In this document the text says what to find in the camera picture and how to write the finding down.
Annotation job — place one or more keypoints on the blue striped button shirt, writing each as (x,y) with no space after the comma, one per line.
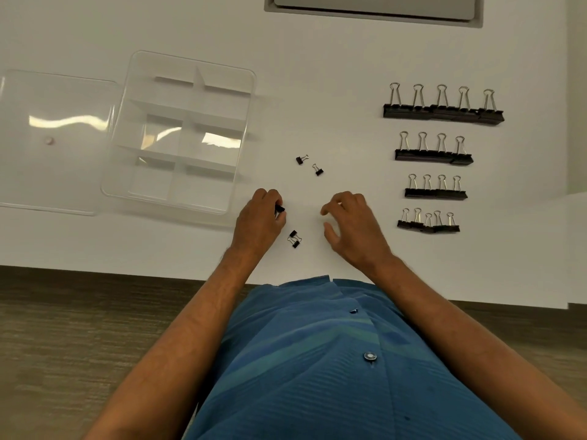
(321,371)

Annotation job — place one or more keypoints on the extra large black binder clip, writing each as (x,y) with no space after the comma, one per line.
(395,112)
(467,116)
(419,113)
(491,118)
(443,114)

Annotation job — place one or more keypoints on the person's left forearm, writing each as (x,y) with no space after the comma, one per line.
(183,343)

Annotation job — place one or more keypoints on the grey table hatch panel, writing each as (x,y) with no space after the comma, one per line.
(373,6)

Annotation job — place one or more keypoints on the person's right hand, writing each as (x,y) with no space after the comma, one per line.
(355,231)

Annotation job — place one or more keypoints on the person's right thumb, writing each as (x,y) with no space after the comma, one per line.
(331,235)

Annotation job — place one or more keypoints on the small black binder clip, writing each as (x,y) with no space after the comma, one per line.
(404,224)
(428,229)
(452,229)
(417,226)
(439,228)

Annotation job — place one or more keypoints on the person's right forearm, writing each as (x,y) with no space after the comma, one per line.
(458,343)

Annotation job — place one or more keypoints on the clear plastic box lid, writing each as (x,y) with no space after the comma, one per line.
(55,141)

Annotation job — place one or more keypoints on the person's left thumb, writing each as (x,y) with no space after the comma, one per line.
(280,219)

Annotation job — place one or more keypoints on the medium black binder clip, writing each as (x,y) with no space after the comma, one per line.
(443,194)
(412,193)
(459,195)
(428,193)

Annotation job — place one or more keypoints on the clear plastic compartment box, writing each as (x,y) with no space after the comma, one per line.
(183,137)

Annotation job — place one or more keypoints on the person's left hand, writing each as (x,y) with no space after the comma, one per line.
(257,226)

